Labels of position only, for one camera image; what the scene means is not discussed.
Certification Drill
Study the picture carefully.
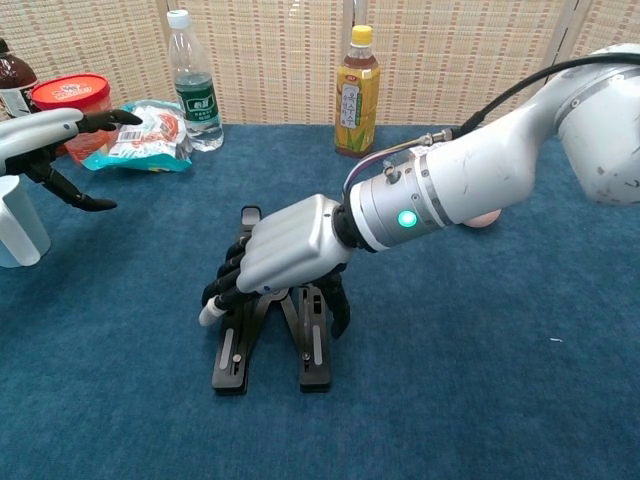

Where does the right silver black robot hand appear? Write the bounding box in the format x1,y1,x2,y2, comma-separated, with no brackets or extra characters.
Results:
199,193,354,339

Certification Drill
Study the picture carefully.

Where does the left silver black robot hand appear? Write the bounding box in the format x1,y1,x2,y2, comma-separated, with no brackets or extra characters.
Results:
0,108,144,214

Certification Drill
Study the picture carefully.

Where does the black folding stand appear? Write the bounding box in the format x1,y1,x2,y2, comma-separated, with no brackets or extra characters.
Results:
211,204,334,397

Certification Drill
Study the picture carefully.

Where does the red instant noodle cup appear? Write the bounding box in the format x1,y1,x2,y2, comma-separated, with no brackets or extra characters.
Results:
30,73,120,166

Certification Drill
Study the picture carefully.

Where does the dark sauce glass bottle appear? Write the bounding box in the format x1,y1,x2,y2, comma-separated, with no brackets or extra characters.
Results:
0,38,40,121

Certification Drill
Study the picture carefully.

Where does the white measuring scoop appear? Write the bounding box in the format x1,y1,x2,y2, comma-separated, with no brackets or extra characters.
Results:
0,173,52,269

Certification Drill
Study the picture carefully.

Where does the teal white snack bag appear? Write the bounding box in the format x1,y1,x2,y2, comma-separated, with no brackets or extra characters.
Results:
81,99,195,174

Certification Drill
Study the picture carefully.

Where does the yellow tea drink bottle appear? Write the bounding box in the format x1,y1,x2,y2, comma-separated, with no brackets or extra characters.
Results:
333,24,382,160

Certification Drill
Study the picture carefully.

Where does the clear green-label water bottle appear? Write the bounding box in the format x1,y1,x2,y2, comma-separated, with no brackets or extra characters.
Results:
166,9,225,153

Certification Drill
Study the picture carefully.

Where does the woven bamboo folding screen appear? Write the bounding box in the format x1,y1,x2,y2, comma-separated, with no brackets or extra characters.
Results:
0,0,640,129

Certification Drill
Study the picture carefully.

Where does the blue felt table mat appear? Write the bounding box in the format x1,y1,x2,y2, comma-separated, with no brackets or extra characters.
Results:
0,122,640,480

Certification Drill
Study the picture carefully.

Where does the pink peach ball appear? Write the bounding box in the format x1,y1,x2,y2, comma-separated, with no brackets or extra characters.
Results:
457,208,502,230

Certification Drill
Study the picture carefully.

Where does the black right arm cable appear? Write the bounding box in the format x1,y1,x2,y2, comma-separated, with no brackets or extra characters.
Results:
343,52,640,169

